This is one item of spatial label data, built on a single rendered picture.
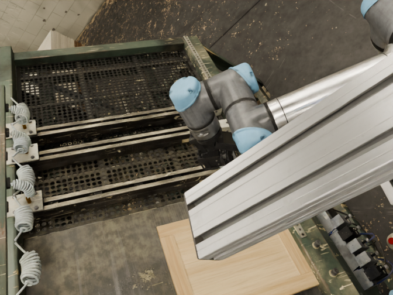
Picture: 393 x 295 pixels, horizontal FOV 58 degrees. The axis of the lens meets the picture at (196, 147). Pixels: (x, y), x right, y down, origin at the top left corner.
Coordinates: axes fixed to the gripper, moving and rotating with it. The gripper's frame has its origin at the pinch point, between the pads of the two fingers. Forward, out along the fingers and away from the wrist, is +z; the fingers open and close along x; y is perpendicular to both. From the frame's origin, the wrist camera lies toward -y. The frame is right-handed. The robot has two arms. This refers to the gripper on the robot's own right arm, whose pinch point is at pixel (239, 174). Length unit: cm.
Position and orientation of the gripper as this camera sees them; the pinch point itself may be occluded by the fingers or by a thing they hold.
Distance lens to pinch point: 104.3
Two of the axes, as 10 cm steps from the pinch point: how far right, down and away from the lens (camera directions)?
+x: -0.7, 7.6, -6.5
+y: -9.2, 2.0, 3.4
